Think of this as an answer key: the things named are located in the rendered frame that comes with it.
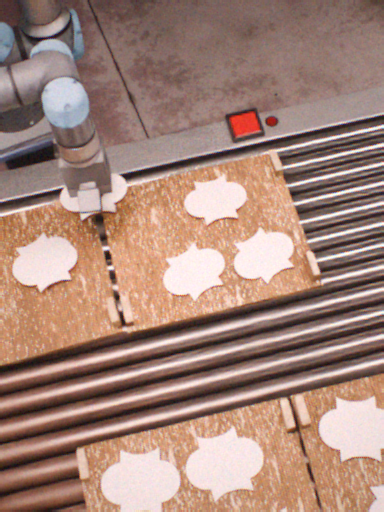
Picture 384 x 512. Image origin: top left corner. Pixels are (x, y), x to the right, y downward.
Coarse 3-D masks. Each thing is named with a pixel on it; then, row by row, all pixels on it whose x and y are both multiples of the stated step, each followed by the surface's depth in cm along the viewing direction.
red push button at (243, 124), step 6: (240, 114) 182; (246, 114) 182; (252, 114) 182; (234, 120) 182; (240, 120) 182; (246, 120) 181; (252, 120) 181; (234, 126) 181; (240, 126) 181; (246, 126) 181; (252, 126) 181; (258, 126) 180; (234, 132) 180; (240, 132) 180; (246, 132) 180; (252, 132) 180
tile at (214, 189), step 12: (216, 180) 172; (192, 192) 171; (204, 192) 171; (216, 192) 170; (228, 192) 170; (240, 192) 170; (192, 204) 169; (204, 204) 169; (216, 204) 169; (228, 204) 169; (240, 204) 168; (192, 216) 169; (204, 216) 168; (216, 216) 167; (228, 216) 167
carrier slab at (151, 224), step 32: (256, 160) 175; (128, 192) 173; (160, 192) 173; (256, 192) 171; (288, 192) 170; (128, 224) 169; (160, 224) 169; (192, 224) 168; (224, 224) 167; (256, 224) 167; (288, 224) 166; (128, 256) 165; (160, 256) 165; (224, 256) 164; (128, 288) 162; (160, 288) 161; (224, 288) 160; (256, 288) 160; (288, 288) 159; (160, 320) 158
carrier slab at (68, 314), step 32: (0, 224) 172; (32, 224) 171; (64, 224) 170; (0, 256) 168; (96, 256) 166; (0, 288) 164; (32, 288) 163; (64, 288) 163; (96, 288) 162; (0, 320) 160; (32, 320) 160; (64, 320) 159; (96, 320) 159; (0, 352) 157; (32, 352) 156
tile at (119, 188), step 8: (112, 176) 158; (112, 184) 157; (120, 184) 157; (64, 192) 157; (112, 192) 156; (120, 192) 156; (64, 200) 156; (72, 200) 156; (104, 200) 155; (112, 200) 155; (120, 200) 156; (64, 208) 156; (72, 208) 155; (104, 208) 154; (112, 208) 154; (88, 216) 154
